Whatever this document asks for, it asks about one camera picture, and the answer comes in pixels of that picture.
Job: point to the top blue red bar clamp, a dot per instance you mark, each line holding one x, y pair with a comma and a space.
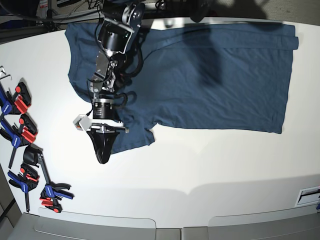
15, 104

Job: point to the metal hex key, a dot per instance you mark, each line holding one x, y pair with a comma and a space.
3, 74

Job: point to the grey left chair back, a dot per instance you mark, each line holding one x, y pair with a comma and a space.
33, 227

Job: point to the aluminium rail with cables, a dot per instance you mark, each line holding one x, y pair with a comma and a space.
80, 15

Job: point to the dark blue T-shirt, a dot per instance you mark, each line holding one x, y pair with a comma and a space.
212, 77

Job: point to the white slotted label plate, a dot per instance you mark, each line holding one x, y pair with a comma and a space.
308, 196

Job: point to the bottom blue red bar clamp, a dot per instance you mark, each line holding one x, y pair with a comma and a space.
52, 193

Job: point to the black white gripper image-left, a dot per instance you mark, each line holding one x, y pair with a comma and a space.
104, 126

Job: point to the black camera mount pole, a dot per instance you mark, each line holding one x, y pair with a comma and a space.
199, 9

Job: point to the grey chair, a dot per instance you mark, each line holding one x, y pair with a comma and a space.
302, 223
33, 227

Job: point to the grey right chair back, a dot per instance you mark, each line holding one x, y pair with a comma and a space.
302, 223

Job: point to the blue red bar clamp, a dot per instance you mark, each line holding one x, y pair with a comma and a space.
15, 104
27, 180
52, 193
19, 137

